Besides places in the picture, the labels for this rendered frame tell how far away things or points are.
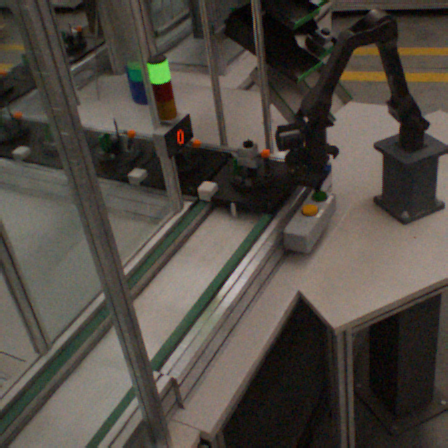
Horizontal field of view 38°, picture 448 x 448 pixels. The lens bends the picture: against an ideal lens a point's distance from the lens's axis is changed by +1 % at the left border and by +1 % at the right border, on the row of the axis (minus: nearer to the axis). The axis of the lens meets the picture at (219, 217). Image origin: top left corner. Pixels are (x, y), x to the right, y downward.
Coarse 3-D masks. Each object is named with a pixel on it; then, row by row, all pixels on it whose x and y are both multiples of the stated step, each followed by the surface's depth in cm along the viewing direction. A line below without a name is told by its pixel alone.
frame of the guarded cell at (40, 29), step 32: (32, 0) 77; (32, 32) 79; (64, 96) 85; (64, 128) 86; (96, 192) 94; (96, 224) 96; (128, 288) 106; (128, 320) 108; (128, 352) 113; (160, 416) 124
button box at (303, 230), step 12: (312, 192) 183; (324, 204) 177; (300, 216) 174; (312, 216) 173; (324, 216) 176; (288, 228) 171; (300, 228) 170; (312, 228) 169; (324, 228) 178; (288, 240) 171; (300, 240) 169; (312, 240) 171
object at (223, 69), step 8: (208, 0) 263; (216, 0) 263; (216, 8) 264; (216, 16) 266; (216, 24) 268; (216, 48) 275; (224, 48) 276; (216, 56) 277; (224, 56) 277; (240, 56) 290; (168, 64) 293; (176, 64) 291; (224, 64) 278; (232, 64) 285; (184, 72) 290; (192, 72) 288; (200, 72) 286; (208, 72) 284; (224, 72) 280
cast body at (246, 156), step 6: (246, 144) 182; (252, 144) 183; (240, 150) 183; (246, 150) 182; (252, 150) 182; (234, 156) 188; (240, 156) 185; (246, 156) 183; (252, 156) 183; (240, 162) 186; (246, 162) 185; (252, 162) 184; (258, 162) 184
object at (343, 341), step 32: (384, 320) 211; (416, 320) 205; (384, 352) 219; (416, 352) 214; (352, 384) 171; (384, 384) 228; (416, 384) 224; (352, 416) 179; (384, 416) 231; (416, 416) 229
